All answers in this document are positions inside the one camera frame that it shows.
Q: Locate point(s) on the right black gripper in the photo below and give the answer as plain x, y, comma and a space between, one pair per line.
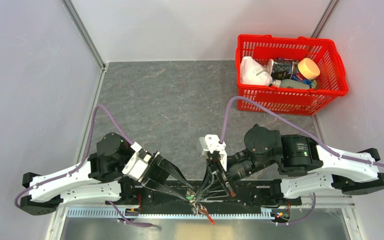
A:
215, 169

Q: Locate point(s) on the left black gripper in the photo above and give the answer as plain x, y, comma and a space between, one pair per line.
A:
160, 176

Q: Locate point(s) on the red black keyring holder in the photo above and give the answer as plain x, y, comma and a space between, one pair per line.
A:
198, 208

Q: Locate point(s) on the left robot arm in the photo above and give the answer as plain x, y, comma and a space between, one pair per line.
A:
109, 176

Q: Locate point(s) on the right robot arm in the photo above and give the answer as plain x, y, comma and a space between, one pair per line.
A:
306, 167

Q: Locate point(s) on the white plastic bag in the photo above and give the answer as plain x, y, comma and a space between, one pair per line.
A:
253, 73

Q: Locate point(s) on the grey green bottle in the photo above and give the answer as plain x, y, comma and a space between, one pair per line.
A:
290, 84

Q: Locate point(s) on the dark can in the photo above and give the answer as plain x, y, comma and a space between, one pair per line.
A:
282, 68

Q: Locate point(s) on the red plastic basket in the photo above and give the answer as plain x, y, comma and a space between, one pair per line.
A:
331, 83

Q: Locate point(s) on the jar with beige lid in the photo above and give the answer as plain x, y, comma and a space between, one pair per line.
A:
305, 70

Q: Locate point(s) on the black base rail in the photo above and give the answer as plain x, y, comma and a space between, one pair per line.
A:
251, 195

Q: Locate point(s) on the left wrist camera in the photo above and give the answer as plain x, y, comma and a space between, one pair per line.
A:
137, 165

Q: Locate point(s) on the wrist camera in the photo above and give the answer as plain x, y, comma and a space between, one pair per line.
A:
137, 165
210, 144

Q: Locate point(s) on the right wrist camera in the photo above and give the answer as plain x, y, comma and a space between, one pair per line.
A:
210, 144

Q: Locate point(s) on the grey slotted cable duct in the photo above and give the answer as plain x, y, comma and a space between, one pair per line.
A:
110, 212

